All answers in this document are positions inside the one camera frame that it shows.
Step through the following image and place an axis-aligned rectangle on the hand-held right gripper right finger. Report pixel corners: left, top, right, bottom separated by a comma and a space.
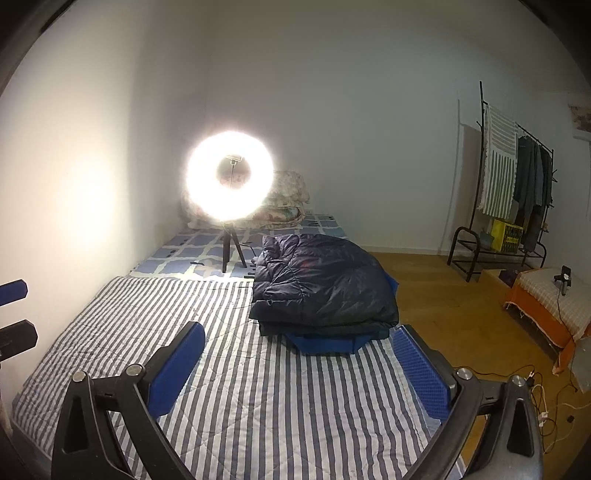
392, 324, 544, 480

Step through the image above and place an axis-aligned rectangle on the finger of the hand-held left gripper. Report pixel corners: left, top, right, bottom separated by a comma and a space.
0, 279, 28, 306
0, 320, 38, 363

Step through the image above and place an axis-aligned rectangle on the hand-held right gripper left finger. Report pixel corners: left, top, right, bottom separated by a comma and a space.
52, 322, 206, 480

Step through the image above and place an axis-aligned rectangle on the navy puffer jacket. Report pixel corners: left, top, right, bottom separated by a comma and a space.
248, 233, 400, 337

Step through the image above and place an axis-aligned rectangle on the black metal clothes rack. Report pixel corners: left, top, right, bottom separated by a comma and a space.
447, 80, 557, 283

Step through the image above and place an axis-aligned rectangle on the blue jacket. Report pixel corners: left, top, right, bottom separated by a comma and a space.
287, 272, 402, 356

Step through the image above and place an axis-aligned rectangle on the grey striped blanket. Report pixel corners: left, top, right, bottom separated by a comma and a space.
11, 274, 467, 480

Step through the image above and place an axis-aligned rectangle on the blue patterned bedsheet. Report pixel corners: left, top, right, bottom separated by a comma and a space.
129, 213, 356, 280

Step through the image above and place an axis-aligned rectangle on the orange bench mattress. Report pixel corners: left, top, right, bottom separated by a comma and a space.
503, 268, 591, 377

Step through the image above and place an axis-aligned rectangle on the white fringed cover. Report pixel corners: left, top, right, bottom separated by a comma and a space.
513, 267, 591, 340

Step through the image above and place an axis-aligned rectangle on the yellow crate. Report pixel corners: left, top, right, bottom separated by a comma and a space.
490, 218, 526, 254

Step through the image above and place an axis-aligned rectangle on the small black device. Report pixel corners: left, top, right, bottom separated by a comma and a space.
553, 264, 573, 296

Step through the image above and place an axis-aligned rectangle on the floral folded quilt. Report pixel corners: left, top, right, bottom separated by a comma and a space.
180, 189, 308, 229

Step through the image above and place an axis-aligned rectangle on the striped towel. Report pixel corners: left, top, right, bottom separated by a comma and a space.
478, 104, 519, 217

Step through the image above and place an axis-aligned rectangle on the grey hanging coat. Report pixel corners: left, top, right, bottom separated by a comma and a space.
512, 135, 543, 222

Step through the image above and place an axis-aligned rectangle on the floral pillow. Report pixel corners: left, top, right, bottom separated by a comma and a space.
270, 170, 311, 205

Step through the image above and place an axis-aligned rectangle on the black hanging garment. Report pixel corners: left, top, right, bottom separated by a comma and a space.
524, 148, 555, 250

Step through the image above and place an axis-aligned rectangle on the ring light on tripod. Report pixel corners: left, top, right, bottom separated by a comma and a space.
185, 131, 280, 274

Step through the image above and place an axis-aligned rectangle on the white wall conduit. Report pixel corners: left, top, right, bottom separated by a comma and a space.
450, 98, 464, 252

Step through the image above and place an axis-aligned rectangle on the wall poster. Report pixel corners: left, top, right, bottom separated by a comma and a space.
570, 102, 591, 139

